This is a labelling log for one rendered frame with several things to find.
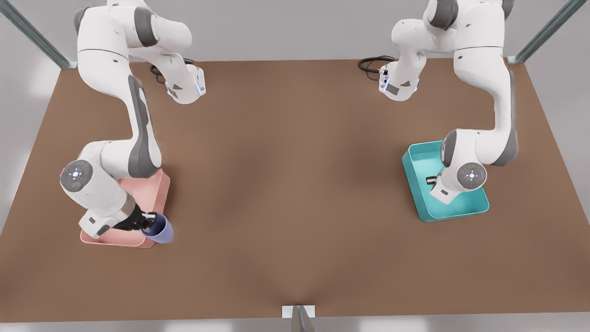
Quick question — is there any purple cup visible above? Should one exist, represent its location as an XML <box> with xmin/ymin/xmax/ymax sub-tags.
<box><xmin>141</xmin><ymin>213</ymin><xmax>175</xmax><ymax>244</ymax></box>

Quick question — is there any teal box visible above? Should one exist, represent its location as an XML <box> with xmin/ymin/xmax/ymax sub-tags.
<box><xmin>402</xmin><ymin>140</ymin><xmax>490</xmax><ymax>223</ymax></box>

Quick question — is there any pink box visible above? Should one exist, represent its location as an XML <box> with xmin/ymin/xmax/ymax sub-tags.
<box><xmin>80</xmin><ymin>168</ymin><xmax>171</xmax><ymax>249</ymax></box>

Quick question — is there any black cable loop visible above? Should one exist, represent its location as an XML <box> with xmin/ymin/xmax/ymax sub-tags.
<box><xmin>150</xmin><ymin>58</ymin><xmax>195</xmax><ymax>84</ymax></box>
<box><xmin>358</xmin><ymin>56</ymin><xmax>397</xmax><ymax>81</ymax></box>

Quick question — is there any silver frame post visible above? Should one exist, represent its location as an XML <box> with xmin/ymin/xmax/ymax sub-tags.
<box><xmin>0</xmin><ymin>0</ymin><xmax>77</xmax><ymax>70</ymax></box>
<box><xmin>282</xmin><ymin>305</ymin><xmax>316</xmax><ymax>332</ymax></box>
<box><xmin>507</xmin><ymin>0</ymin><xmax>587</xmax><ymax>64</ymax></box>

